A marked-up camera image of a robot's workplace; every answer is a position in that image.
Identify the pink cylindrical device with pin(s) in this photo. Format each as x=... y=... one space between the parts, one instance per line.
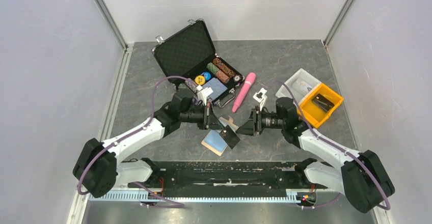
x=243 y=91

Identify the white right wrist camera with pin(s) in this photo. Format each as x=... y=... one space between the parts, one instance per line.
x=261 y=98

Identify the white card in white bin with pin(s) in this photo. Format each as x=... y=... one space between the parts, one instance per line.
x=302 y=87

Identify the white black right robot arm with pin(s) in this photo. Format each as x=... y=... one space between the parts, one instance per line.
x=359 y=176

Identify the white plastic bin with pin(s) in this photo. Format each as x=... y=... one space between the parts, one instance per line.
x=307 y=77

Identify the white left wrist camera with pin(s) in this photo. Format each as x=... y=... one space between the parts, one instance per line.
x=203 y=95

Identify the black poker chip case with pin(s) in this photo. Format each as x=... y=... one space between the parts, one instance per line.
x=187 y=53

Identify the blue playing card deck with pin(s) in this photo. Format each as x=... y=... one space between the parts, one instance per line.
x=217 y=87

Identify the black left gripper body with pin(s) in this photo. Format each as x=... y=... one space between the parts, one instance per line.
x=199 y=115

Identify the yellow plastic bin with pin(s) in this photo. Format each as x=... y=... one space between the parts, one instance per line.
x=314 y=115

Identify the green red chip stack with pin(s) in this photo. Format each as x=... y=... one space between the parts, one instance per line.
x=218 y=73

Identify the white slotted cable duct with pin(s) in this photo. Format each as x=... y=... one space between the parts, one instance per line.
x=143 y=196

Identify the loose black white chips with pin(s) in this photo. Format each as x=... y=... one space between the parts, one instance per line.
x=238 y=78

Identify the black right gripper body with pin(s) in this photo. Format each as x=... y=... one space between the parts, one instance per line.
x=267 y=120

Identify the green purple chip stack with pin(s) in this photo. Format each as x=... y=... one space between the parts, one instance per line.
x=183 y=86

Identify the beige leather card holder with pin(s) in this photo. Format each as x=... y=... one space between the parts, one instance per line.
x=214 y=142

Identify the blue dealer button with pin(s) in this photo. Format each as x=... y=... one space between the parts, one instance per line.
x=207 y=76

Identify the blue orange chip stack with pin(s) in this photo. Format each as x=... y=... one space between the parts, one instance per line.
x=192 y=85

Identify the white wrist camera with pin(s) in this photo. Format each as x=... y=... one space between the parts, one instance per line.
x=203 y=95
x=261 y=98

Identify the black card in yellow bin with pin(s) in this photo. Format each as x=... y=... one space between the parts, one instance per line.
x=323 y=103

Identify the orange black chip stack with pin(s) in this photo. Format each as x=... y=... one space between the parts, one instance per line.
x=223 y=67

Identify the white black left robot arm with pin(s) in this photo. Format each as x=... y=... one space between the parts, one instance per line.
x=101 y=165

